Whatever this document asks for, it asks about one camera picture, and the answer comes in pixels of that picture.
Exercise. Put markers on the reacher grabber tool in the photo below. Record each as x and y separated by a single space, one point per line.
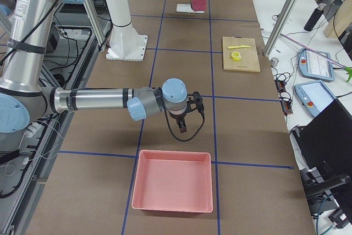
341 66

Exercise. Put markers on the small metal cylinder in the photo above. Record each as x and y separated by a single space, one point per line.
274 61

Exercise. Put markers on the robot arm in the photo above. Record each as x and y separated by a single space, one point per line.
23 100

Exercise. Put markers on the yellow lemon slice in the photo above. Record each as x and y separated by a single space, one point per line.
236 56

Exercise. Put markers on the pink fleece cloth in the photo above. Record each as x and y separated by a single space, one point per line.
198 5

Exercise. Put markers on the near teach pendant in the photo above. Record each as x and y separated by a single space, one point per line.
315 96

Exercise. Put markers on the white pedestal column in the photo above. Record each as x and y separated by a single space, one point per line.
125 42

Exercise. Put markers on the white rectangular tray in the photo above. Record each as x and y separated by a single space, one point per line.
186 8

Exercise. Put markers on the far teach pendant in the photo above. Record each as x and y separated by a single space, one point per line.
315 66

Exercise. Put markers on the pink plastic bin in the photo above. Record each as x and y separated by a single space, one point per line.
177 181

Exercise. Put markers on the yellow plastic knife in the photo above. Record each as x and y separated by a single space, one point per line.
238 47

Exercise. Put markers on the aluminium frame post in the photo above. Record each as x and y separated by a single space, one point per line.
279 25

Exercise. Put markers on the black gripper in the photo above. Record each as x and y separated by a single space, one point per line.
178 118

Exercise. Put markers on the teach pendant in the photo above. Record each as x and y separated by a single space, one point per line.
315 66
315 96

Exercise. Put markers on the black bottle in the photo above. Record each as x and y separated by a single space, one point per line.
315 16

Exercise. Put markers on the wooden cutting board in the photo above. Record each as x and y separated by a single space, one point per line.
249 56

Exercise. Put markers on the black monitor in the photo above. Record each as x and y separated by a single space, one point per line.
325 144

